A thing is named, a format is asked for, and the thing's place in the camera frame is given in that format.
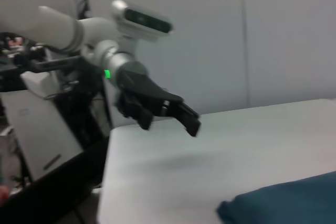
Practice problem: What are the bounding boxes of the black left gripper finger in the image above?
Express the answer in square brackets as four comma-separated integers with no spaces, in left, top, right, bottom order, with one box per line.
[115,90,154,131]
[167,100,202,138]

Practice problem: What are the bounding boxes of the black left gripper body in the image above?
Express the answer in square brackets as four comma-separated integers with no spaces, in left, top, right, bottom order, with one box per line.
[114,61,185,120]

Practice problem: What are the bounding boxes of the teal t-shirt with beige print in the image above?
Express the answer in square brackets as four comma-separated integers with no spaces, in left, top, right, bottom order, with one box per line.
[216,170,336,224]

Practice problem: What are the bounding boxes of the white cabinet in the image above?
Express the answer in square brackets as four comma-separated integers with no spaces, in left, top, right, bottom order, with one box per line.
[1,87,87,183]

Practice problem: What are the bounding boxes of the white plastic device box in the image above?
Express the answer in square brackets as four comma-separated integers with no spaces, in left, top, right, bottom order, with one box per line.
[20,70,65,100]

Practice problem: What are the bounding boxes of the black monitor screen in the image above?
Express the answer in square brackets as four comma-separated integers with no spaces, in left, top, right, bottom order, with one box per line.
[0,140,112,224]

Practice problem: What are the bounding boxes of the black stand with cables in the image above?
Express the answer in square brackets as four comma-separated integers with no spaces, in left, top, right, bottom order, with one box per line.
[13,0,112,148]

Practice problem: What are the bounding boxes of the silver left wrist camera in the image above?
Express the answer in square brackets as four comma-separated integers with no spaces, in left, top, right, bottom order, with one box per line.
[109,0,174,43]

